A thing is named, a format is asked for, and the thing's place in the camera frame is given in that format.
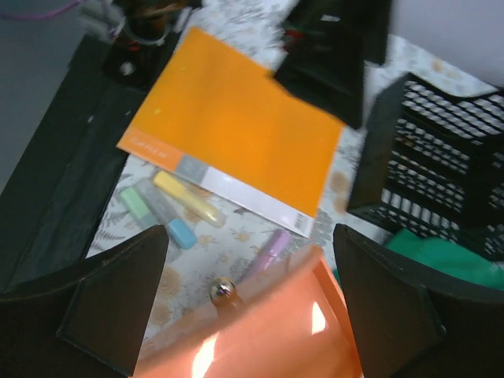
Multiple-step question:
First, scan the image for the blue highlighter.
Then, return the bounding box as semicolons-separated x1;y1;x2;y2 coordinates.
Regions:
169;218;197;250

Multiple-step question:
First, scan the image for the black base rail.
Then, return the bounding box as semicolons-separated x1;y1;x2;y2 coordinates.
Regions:
1;37;146;290

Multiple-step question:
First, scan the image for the white drawer organizer box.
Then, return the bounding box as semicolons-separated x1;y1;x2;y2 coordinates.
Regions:
135;245;362;377

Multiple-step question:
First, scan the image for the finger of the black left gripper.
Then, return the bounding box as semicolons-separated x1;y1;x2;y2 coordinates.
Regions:
273;39;365;129

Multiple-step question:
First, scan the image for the black mesh file holder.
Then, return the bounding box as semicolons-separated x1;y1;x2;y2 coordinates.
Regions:
347;73;503;261

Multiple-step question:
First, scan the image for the green sweatshirt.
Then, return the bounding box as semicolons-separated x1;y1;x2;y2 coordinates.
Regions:
385;229;503;291

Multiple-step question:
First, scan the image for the purple highlighter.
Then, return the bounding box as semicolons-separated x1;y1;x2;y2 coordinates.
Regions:
239;229;291;280

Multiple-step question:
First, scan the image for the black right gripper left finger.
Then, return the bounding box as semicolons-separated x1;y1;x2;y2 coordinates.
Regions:
1;225;169;377

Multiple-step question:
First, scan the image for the green highlighter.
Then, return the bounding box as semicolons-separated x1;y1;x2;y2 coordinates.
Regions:
119;187;158;229

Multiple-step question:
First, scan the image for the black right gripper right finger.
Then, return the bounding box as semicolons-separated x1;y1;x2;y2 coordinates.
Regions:
333;224;503;377

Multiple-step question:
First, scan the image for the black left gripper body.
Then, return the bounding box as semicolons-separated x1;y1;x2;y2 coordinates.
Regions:
281;0;394;65

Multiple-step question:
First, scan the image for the orange notebook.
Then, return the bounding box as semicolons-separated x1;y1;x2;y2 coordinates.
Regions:
117;28;344;237

